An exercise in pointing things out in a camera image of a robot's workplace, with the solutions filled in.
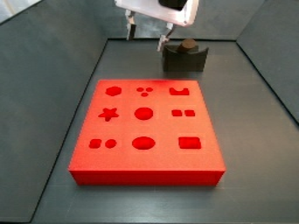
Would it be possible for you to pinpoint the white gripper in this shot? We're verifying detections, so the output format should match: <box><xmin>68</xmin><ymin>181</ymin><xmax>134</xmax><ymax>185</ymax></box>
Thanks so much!
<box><xmin>115</xmin><ymin>0</ymin><xmax>200</xmax><ymax>52</ymax></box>

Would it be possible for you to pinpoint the brown oval cylinder peg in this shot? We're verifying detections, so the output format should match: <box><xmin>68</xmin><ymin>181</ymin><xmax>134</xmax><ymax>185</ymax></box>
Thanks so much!
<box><xmin>178</xmin><ymin>38</ymin><xmax>196</xmax><ymax>53</ymax></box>

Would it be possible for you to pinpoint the black curved cradle fixture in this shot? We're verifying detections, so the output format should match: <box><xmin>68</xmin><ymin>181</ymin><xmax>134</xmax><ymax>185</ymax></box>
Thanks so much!
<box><xmin>163</xmin><ymin>45</ymin><xmax>210</xmax><ymax>72</ymax></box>

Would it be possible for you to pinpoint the red shape-hole block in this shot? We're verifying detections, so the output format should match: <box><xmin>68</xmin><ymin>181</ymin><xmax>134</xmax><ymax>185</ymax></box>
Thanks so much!
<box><xmin>70</xmin><ymin>80</ymin><xmax>226</xmax><ymax>186</ymax></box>

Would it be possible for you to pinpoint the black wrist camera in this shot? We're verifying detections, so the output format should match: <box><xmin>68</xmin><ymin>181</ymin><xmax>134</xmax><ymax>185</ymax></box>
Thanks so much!
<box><xmin>158</xmin><ymin>0</ymin><xmax>188</xmax><ymax>11</ymax></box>

